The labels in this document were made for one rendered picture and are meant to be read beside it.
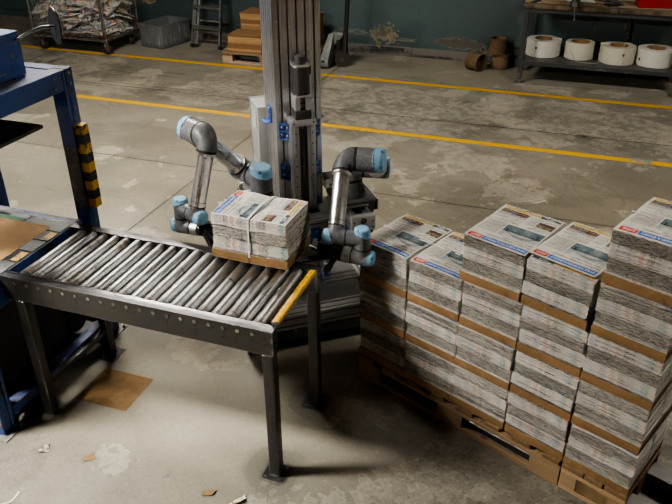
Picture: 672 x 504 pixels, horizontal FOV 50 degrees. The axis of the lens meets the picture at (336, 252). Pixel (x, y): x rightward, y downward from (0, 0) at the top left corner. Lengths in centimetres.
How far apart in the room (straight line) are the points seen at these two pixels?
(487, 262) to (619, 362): 64
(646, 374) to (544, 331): 42
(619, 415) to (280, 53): 227
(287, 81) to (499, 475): 215
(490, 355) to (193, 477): 144
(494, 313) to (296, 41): 166
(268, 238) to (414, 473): 125
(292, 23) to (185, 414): 201
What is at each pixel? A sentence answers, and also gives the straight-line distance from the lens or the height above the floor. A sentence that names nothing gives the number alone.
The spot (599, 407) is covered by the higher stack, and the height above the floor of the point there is 52.
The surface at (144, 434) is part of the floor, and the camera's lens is 371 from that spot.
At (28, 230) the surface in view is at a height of 80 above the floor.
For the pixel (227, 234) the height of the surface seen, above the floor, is 94.
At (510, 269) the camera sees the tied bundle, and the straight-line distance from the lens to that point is 302.
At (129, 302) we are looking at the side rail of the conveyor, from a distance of 317.
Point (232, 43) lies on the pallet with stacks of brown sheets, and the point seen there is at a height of 26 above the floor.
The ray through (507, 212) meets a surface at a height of 107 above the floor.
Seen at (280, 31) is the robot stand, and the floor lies 168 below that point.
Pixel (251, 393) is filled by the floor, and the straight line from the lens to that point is 384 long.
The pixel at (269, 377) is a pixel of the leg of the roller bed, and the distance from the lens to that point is 302.
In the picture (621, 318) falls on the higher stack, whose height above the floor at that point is 95.
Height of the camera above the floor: 248
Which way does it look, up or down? 30 degrees down
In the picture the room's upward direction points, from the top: straight up
